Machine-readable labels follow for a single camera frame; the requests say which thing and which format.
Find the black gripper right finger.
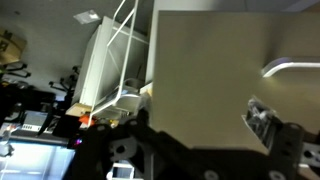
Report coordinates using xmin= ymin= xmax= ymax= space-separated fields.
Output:
xmin=241 ymin=95 xmax=320 ymax=180

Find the white metal drawer cabinet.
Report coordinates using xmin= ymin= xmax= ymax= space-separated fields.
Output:
xmin=71 ymin=15 xmax=151 ymax=113

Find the grey metal drawer cabinet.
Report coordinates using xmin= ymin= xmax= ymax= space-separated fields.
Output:
xmin=143 ymin=0 xmax=320 ymax=98

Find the white paper sheet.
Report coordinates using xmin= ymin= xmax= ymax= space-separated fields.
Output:
xmin=72 ymin=9 xmax=102 ymax=25

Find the brown cardboard box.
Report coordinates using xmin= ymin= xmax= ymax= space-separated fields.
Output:
xmin=0 ymin=27 xmax=28 ymax=66

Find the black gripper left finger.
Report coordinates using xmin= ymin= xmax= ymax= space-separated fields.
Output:
xmin=62 ymin=108 xmax=188 ymax=180

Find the orange plastic piece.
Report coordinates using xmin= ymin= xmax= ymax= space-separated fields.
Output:
xmin=78 ymin=114 xmax=94 ymax=130

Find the silver metal drawer handle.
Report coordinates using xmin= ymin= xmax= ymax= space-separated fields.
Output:
xmin=260 ymin=56 xmax=320 ymax=79

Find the black office chair base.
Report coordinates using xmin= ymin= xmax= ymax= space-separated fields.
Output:
xmin=48 ymin=65 xmax=83 ymax=101

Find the grey cabinet drawer front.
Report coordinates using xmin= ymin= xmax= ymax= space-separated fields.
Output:
xmin=150 ymin=9 xmax=320 ymax=155

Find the bright lit screen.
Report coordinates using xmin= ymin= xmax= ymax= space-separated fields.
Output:
xmin=0 ymin=139 xmax=77 ymax=180

